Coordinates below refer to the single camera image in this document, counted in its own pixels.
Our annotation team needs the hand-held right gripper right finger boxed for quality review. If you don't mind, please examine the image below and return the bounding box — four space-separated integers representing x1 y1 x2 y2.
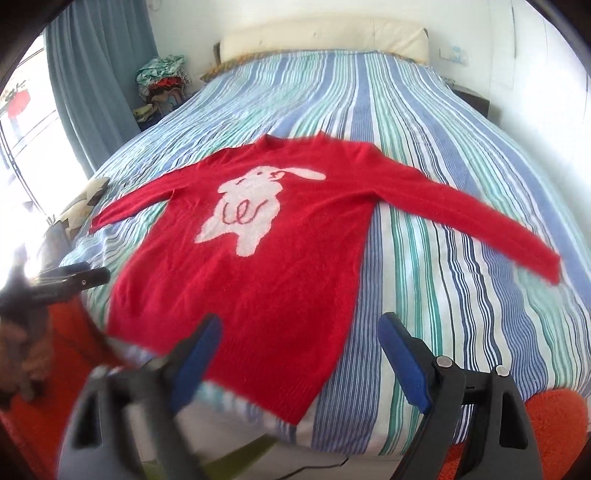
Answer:
378 313 529 480

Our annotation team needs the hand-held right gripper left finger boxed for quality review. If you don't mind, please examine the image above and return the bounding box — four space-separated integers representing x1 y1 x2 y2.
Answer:
58 316 223 480

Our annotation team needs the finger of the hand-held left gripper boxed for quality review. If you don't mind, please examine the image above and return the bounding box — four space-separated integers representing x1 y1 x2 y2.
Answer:
28 262 112 305

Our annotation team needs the red sweater with white rabbit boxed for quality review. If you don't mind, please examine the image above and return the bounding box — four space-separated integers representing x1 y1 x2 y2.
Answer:
89 132 561 425

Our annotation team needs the pile of mixed clothes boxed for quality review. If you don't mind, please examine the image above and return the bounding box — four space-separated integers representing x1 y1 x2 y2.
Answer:
134 54 192 123

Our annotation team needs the person's left hand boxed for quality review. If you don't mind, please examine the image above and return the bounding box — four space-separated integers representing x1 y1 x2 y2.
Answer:
0 318 54 402

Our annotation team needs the geometric patterned pillow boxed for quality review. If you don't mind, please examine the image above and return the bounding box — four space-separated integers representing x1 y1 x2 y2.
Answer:
55 176 110 232

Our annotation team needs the window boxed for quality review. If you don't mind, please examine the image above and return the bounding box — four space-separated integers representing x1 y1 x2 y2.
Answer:
0 46 88 222

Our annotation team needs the orange fleece clothing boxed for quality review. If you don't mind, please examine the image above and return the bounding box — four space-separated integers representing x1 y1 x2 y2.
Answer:
0 295 589 480

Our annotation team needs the red hanging decoration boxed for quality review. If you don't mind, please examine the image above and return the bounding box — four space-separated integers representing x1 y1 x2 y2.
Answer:
6 90 32 117

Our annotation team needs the blue curtain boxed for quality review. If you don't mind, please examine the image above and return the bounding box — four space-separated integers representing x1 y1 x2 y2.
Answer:
44 0 160 178

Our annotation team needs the striped bedspread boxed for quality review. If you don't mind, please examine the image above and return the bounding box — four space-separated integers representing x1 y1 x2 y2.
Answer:
60 50 591 457

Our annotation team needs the yellow floral pillow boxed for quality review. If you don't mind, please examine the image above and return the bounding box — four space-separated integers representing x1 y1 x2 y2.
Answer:
201 54 259 83

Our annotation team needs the dark nightstand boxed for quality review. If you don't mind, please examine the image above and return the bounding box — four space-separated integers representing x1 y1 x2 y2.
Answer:
450 85 490 121

